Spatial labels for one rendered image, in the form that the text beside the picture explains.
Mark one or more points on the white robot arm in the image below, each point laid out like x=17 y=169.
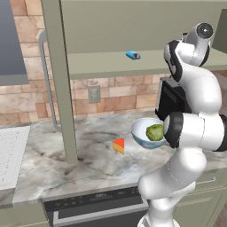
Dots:
x=189 y=88

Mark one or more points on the white salad bowl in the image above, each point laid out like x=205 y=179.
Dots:
x=139 y=131

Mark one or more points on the orange cheese wedge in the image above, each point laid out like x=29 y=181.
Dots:
x=119 y=145

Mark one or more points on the olive green cabinet door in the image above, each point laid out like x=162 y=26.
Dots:
x=60 y=88

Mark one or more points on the blue cheese grater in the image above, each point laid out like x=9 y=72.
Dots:
x=133 y=55

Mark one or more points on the olive green base cabinet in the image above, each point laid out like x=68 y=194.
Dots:
x=23 y=217

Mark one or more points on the green lettuce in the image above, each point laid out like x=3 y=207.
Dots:
x=154 y=132

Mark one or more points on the black toaster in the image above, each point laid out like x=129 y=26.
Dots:
x=171 y=99

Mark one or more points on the white hob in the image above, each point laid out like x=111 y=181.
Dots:
x=11 y=153

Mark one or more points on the olive green drawer front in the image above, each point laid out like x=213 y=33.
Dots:
x=211 y=189

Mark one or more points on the grey range hood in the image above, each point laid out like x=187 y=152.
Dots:
x=10 y=38

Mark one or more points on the grey wall outlet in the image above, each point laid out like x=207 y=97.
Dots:
x=94 y=94

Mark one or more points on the olive green wall cabinet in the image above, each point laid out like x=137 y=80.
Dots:
x=118 y=26

